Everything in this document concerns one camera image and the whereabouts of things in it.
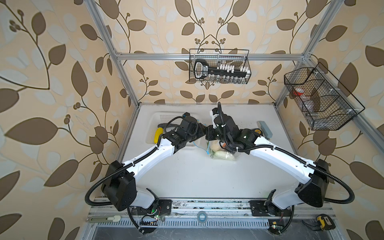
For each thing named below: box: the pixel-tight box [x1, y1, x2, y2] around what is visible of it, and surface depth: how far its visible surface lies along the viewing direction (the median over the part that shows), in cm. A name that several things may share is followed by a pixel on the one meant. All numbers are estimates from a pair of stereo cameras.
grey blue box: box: [257, 120, 273, 139], surface depth 102 cm
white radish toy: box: [213, 150, 237, 161], surface depth 89 cm
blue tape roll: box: [197, 211, 208, 223], surface depth 74 cm
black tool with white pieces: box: [194, 60, 251, 79], surface depth 84 cm
